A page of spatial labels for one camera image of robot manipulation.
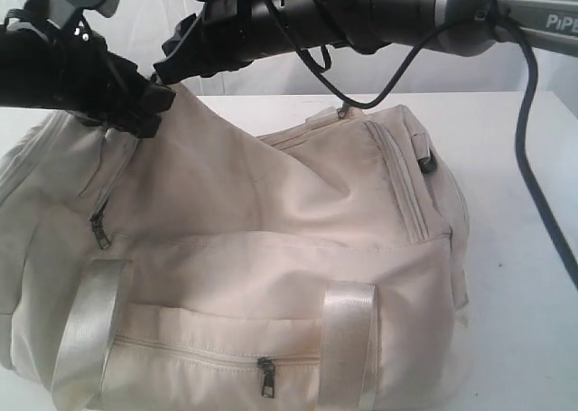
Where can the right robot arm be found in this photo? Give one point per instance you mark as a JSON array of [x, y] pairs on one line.
[[462, 27]]

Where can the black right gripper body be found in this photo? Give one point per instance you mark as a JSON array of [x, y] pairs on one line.
[[226, 35]]

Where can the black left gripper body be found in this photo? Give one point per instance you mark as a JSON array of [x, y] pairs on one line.
[[82, 78]]

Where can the cream fabric duffel bag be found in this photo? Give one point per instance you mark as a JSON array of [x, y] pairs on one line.
[[316, 268]]

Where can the white backdrop curtain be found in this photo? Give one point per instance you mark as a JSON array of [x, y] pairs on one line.
[[50, 57]]

